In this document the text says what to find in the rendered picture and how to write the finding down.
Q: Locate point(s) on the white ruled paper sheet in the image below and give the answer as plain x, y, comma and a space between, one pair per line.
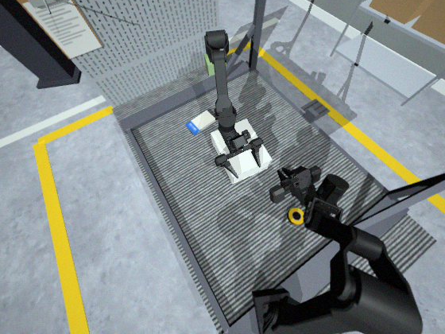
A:
66, 27

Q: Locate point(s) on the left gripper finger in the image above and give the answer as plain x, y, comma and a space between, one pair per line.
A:
286, 171
281, 176

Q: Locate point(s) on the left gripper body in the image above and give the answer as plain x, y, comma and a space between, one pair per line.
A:
277, 192

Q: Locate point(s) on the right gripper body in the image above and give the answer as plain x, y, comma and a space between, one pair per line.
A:
253, 144

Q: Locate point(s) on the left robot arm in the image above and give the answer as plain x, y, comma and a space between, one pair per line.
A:
359, 302

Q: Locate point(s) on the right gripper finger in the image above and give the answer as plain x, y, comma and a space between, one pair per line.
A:
255, 153
228, 166

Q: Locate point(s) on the yellow roll of tape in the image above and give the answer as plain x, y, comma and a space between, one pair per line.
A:
295, 216

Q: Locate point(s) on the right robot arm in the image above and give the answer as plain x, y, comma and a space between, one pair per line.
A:
223, 107

